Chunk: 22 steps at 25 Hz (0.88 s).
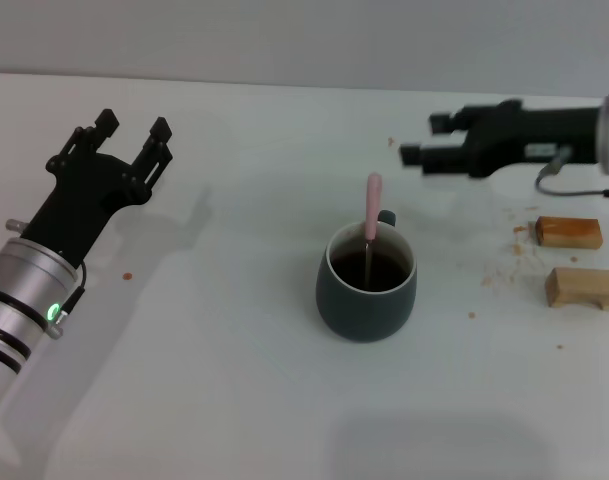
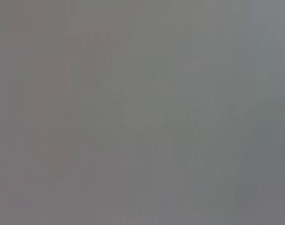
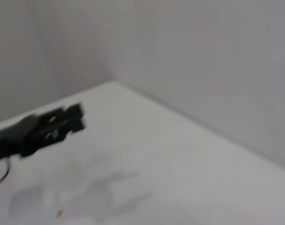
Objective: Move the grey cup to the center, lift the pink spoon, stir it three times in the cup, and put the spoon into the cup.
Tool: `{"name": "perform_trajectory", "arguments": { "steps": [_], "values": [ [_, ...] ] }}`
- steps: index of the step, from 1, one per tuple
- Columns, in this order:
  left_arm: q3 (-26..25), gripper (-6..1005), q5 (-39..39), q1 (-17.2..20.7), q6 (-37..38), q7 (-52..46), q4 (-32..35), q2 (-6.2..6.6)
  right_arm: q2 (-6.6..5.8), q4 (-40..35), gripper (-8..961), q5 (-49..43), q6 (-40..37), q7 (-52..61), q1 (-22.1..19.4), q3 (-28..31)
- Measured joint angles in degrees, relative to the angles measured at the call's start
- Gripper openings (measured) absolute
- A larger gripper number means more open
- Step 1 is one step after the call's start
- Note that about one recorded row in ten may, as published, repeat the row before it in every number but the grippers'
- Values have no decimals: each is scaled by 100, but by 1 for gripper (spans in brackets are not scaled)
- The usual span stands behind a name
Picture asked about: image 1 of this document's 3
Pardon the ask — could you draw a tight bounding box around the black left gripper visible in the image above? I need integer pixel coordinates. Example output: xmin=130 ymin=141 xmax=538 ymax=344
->
xmin=21 ymin=108 xmax=174 ymax=269

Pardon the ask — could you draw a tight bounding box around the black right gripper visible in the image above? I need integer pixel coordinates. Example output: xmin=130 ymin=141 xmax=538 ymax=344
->
xmin=398 ymin=99 xmax=605 ymax=179

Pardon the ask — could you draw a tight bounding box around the pink handled metal spoon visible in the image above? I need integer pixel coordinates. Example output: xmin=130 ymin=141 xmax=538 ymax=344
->
xmin=362 ymin=173 xmax=383 ymax=291

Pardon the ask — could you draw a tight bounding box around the grey ceramic cup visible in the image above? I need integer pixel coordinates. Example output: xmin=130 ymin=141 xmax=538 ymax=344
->
xmin=315 ymin=209 xmax=418 ymax=344

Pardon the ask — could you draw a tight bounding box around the dark coffee liquid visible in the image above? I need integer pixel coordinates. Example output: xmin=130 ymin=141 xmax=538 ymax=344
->
xmin=332 ymin=248 xmax=413 ymax=292

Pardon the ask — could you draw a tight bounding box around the stained wooden block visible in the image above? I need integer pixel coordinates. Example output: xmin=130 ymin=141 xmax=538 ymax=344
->
xmin=534 ymin=215 xmax=604 ymax=250

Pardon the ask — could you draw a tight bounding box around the pale notched wooden block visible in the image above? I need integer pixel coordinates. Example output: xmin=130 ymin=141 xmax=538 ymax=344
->
xmin=544 ymin=267 xmax=609 ymax=312

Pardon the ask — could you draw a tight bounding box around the grey right gripper cable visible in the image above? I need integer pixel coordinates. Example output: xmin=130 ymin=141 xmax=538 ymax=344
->
xmin=536 ymin=146 xmax=609 ymax=199

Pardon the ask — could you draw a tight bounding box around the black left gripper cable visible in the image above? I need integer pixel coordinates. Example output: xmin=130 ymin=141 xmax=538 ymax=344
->
xmin=58 ymin=262 xmax=88 ymax=321

